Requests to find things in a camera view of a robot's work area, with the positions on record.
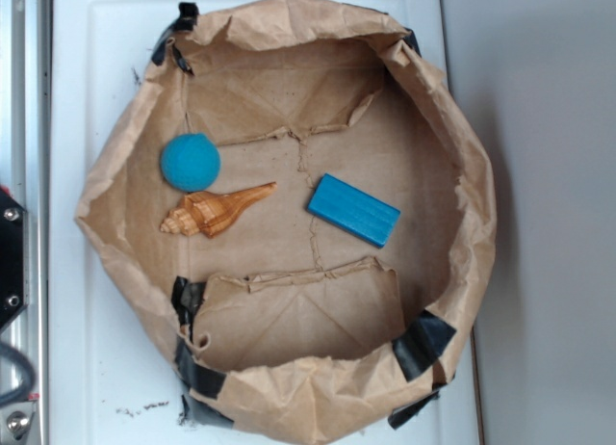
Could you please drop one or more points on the orange spiral sea shell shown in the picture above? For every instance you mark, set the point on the orange spiral sea shell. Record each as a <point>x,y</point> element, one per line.
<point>211,214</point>

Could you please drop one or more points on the brown paper bag tray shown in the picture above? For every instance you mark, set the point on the brown paper bag tray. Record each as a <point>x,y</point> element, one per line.
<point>284,324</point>

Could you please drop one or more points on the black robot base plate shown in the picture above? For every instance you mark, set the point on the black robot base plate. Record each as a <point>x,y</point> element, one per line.
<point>15,295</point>

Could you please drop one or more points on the blue felt ball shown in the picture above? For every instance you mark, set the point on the blue felt ball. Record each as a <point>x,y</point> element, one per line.
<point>190,162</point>

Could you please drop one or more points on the aluminium frame rail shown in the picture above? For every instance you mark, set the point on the aluminium frame rail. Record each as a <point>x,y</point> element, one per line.
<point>25,118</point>

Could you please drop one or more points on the white plastic board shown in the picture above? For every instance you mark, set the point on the white plastic board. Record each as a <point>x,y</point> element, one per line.
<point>108,384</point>

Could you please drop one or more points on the blue wooden block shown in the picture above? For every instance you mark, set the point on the blue wooden block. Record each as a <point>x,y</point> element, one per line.
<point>353,210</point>

